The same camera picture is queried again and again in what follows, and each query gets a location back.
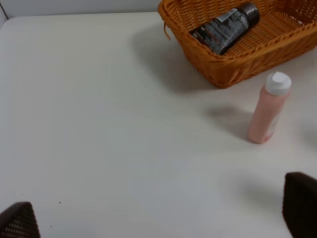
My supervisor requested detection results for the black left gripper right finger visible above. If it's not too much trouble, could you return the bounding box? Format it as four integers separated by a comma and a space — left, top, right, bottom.
282, 172, 317, 238

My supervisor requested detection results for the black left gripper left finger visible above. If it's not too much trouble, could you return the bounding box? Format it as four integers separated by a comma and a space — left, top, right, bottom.
0, 201, 41, 238

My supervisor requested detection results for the dark grey squeeze tube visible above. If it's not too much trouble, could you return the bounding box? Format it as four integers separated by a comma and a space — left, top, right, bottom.
189, 2, 260, 55

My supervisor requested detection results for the orange wicker basket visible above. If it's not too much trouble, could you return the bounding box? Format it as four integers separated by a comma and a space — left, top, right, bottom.
158, 0, 317, 88

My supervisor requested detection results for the pink bottle white cap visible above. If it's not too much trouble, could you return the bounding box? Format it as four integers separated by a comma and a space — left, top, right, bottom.
248, 71, 292, 144

